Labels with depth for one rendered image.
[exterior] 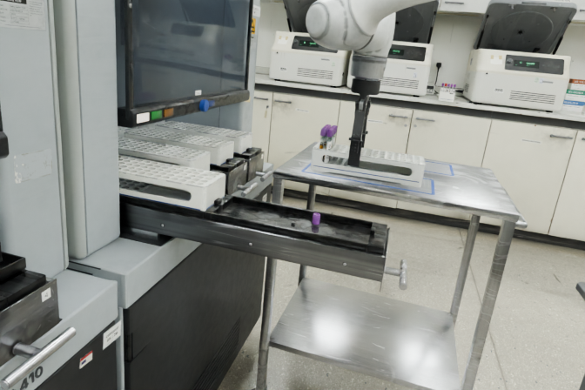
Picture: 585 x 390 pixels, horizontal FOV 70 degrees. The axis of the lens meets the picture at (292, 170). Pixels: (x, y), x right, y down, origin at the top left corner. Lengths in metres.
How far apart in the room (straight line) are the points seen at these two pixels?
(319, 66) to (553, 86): 1.52
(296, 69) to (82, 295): 2.60
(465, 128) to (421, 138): 0.29
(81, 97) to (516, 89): 2.74
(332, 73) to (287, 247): 2.39
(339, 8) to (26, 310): 0.76
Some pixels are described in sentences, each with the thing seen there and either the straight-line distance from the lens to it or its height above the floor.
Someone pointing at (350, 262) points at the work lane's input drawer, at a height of 0.78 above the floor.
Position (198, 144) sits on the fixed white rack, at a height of 0.86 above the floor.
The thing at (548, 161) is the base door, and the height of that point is 0.59.
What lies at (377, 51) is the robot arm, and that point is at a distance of 1.10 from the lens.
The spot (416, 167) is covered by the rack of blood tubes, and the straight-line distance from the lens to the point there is 1.12.
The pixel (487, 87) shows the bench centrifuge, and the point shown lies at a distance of 3.08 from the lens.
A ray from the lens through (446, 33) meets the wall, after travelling 3.68.
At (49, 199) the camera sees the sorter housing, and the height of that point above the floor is 0.87.
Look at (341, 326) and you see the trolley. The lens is 1.46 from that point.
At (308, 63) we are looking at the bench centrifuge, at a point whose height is 1.05.
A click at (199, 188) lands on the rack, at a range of 0.82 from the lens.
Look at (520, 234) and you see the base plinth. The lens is 3.40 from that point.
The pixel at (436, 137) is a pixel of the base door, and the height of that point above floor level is 0.65.
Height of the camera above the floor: 1.13
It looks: 16 degrees down
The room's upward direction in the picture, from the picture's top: 6 degrees clockwise
